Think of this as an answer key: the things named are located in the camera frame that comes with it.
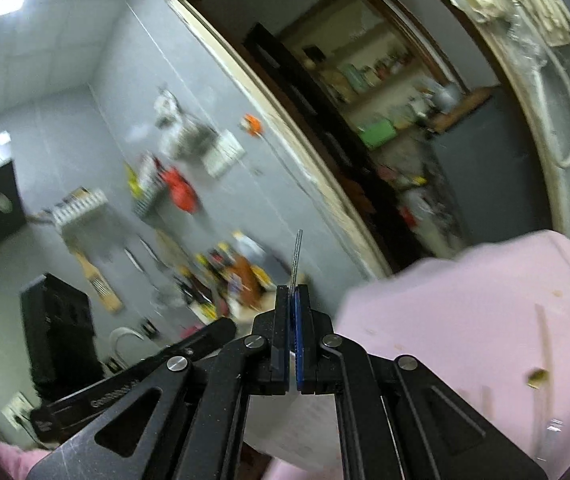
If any grey wall shelf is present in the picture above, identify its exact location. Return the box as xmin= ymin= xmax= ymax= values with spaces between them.
xmin=128 ymin=153 xmax=166 ymax=218

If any steel faucet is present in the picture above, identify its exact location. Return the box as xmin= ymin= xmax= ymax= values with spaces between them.
xmin=108 ymin=327 xmax=146 ymax=367

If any wooden grater paddle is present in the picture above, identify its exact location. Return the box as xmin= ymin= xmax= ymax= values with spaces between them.
xmin=72 ymin=249 xmax=122 ymax=313

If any small gold spoon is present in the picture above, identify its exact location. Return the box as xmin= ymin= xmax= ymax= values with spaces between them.
xmin=527 ymin=304 xmax=553 ymax=390

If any white hose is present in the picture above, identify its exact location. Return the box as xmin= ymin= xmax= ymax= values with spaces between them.
xmin=529 ymin=14 xmax=570 ymax=170

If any pink tablecloth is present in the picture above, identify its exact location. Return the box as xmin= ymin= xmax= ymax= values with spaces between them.
xmin=264 ymin=228 xmax=570 ymax=480

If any wooden storage shelf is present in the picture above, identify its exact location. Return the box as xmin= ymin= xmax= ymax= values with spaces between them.
xmin=279 ymin=0 xmax=467 ymax=128

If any white wall socket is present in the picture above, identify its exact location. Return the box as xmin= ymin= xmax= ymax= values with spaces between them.
xmin=201 ymin=130 xmax=245 ymax=179

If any grey cabinet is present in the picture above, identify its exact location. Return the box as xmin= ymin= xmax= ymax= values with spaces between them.
xmin=430 ymin=88 xmax=553 ymax=245

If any clear bag of dried goods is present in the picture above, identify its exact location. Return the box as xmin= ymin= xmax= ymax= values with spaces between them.
xmin=154 ymin=89 xmax=217 ymax=160

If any white perforated utensil holder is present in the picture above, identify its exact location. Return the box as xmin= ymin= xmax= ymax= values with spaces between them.
xmin=244 ymin=391 xmax=340 ymax=471

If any green box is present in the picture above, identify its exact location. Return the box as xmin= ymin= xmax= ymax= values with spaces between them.
xmin=359 ymin=118 xmax=397 ymax=151

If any steel fork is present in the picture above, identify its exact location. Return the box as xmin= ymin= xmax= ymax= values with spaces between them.
xmin=288 ymin=229 xmax=303 ymax=295

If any white wall basket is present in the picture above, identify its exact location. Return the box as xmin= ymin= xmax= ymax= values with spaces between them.
xmin=52 ymin=190 xmax=108 ymax=231

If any red plastic bag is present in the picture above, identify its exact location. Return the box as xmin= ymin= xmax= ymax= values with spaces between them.
xmin=160 ymin=167 xmax=198 ymax=214

